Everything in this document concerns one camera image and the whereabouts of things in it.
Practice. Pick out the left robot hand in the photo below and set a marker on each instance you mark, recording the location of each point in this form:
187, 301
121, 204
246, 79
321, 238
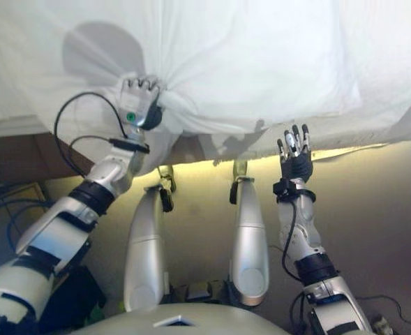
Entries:
135, 101

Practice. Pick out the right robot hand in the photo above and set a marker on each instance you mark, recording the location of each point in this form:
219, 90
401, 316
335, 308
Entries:
297, 165

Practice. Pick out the white duvet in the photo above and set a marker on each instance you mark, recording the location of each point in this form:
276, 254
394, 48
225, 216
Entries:
243, 70

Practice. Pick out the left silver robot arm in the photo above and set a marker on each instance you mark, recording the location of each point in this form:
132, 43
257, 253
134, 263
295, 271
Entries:
51, 230

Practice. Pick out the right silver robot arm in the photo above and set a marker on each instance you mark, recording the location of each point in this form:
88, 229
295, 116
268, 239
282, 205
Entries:
310, 237

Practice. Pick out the white fitted bed sheet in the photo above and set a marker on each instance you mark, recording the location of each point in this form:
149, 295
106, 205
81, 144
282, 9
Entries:
6, 118

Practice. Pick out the right silver robot leg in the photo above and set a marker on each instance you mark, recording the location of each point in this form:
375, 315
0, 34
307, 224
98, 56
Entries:
248, 244

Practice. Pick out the brown wooden nightstand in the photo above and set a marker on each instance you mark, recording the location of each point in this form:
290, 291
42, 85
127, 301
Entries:
37, 192

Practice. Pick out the silver robot torso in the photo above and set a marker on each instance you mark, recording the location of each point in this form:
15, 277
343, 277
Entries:
191, 321

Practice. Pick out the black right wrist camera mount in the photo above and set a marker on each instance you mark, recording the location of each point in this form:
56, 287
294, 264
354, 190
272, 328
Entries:
282, 186

